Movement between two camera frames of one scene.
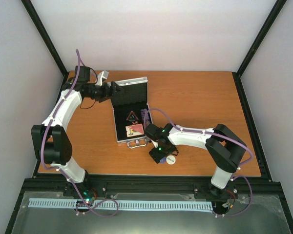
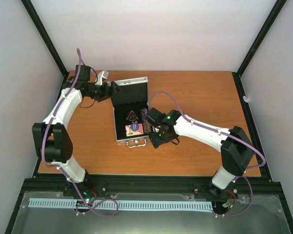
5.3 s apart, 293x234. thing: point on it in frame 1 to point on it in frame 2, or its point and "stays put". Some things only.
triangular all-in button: [132, 117] stays put
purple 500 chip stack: [147, 119] stays put
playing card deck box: [134, 130] stays put
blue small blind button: [163, 160] to [135, 126]
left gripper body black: [104, 94] stays put
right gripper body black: [163, 151] to [162, 138]
